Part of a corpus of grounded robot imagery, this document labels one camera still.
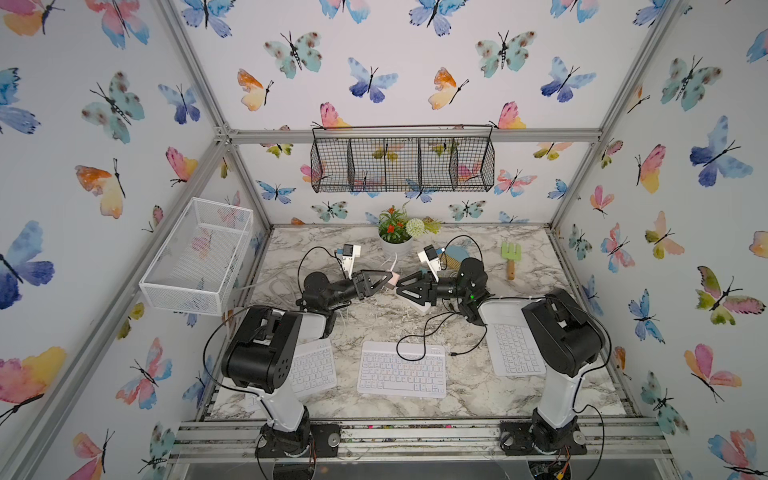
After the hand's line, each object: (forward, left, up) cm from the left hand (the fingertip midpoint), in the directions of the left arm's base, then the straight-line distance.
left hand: (393, 276), depth 79 cm
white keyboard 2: (-16, +23, -21) cm, 35 cm away
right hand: (-3, -2, -1) cm, 4 cm away
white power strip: (+2, -10, -21) cm, 23 cm away
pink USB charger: (-1, 0, 0) cm, 1 cm away
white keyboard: (-17, -2, -21) cm, 27 cm away
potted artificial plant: (+24, -1, -8) cm, 25 cm away
